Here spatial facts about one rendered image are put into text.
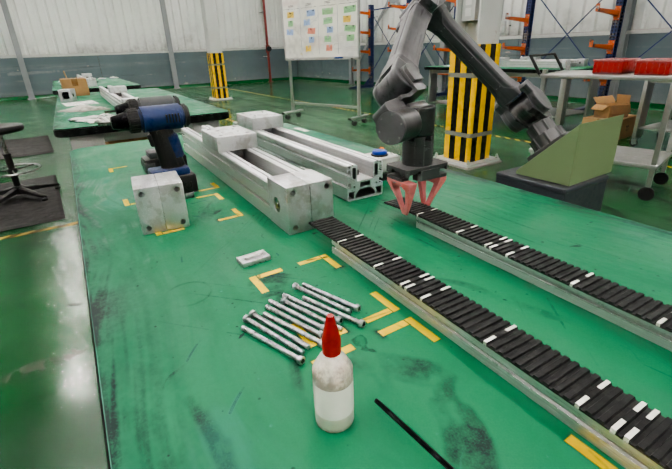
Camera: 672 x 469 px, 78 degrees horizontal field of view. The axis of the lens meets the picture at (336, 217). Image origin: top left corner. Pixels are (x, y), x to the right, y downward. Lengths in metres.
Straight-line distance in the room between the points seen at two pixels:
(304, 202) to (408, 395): 0.44
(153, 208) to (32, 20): 15.02
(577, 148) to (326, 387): 0.89
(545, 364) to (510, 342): 0.04
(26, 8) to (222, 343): 15.49
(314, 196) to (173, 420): 0.47
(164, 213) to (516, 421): 0.70
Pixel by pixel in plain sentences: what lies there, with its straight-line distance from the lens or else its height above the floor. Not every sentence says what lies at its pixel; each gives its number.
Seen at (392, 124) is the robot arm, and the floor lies 0.99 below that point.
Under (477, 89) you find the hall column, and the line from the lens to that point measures 4.14.
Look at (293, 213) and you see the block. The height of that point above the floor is 0.82.
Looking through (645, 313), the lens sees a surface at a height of 0.81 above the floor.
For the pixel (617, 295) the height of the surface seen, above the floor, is 0.81.
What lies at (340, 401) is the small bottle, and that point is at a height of 0.82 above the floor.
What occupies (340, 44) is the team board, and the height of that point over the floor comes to 1.16.
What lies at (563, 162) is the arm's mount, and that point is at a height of 0.83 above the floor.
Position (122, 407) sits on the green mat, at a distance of 0.51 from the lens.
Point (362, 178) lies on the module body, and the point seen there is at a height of 0.82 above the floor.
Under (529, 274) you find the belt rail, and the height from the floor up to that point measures 0.79.
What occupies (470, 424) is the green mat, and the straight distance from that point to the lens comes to 0.45.
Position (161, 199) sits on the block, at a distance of 0.88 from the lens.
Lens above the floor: 1.11
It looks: 22 degrees down
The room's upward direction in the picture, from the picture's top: 2 degrees counter-clockwise
